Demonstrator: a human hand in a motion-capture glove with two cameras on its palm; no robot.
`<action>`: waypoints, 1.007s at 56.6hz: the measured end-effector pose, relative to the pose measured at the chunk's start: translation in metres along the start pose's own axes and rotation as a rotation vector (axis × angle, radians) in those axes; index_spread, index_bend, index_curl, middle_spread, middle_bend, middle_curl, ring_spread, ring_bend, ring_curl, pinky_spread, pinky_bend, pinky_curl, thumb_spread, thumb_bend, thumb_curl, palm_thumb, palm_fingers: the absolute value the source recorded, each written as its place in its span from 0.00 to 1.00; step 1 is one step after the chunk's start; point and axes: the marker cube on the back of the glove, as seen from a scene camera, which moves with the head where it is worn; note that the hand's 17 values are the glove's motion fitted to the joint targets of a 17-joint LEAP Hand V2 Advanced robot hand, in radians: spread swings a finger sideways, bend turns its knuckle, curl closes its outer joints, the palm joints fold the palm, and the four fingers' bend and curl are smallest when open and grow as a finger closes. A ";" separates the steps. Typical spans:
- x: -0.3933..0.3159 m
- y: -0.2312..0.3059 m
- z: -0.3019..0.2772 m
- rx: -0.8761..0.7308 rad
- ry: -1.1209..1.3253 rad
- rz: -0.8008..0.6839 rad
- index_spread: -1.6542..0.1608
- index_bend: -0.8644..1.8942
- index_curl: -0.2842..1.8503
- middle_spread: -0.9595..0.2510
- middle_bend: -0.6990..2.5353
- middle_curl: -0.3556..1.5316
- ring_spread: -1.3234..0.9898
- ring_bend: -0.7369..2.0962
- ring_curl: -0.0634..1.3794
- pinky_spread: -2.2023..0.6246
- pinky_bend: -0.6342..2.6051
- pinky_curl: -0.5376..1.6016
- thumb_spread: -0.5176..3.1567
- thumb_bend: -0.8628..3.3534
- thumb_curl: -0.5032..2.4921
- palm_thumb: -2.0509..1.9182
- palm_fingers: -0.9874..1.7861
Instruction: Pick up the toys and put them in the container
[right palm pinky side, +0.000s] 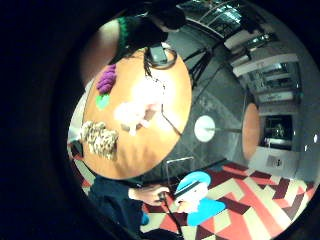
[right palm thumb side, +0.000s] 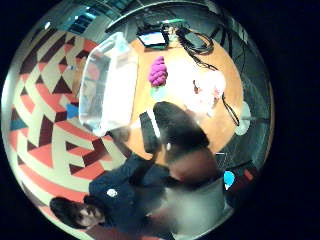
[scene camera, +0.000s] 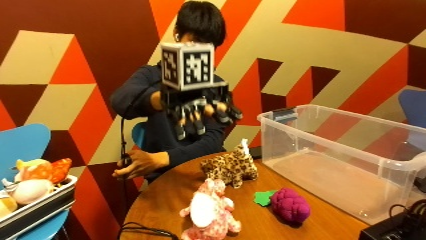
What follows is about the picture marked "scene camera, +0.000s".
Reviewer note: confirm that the leopard print soft toy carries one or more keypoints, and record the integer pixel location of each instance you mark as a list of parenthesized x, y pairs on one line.
[(230, 166)]

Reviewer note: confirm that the blue chair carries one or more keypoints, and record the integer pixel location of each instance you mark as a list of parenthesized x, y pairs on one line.
[(21, 143), (139, 135)]

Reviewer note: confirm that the purple grape soft toy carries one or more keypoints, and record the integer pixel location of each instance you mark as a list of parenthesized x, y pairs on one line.
[(290, 205)]

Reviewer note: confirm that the pink and white soft toy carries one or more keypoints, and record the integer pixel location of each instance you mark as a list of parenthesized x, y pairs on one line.
[(210, 210)]

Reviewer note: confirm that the white earbud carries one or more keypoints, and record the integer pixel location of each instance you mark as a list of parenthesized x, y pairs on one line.
[(176, 35)]

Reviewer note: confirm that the grey tray of toys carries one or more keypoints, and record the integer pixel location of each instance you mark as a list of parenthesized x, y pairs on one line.
[(37, 206)]

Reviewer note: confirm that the pale yellow soft toy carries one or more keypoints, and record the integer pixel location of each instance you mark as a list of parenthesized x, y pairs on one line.
[(7, 205)]

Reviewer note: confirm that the black device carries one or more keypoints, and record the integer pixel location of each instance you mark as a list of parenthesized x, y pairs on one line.
[(390, 228)]

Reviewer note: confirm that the clear plastic storage box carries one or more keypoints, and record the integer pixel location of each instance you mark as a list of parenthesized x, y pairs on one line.
[(341, 166)]

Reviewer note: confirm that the orange soft toy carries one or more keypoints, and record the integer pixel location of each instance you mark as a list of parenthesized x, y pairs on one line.
[(60, 170)]

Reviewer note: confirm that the the person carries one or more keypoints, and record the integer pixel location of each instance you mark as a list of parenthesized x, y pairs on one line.
[(153, 133)]

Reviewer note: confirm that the white round soft toy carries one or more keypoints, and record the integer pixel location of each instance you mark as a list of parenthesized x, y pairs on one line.
[(31, 191)]

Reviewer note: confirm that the yellow and pink soft toy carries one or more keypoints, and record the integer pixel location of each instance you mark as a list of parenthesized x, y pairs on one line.
[(28, 168)]

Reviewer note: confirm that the white cube with black markers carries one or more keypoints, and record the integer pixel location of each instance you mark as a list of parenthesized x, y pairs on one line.
[(190, 66)]

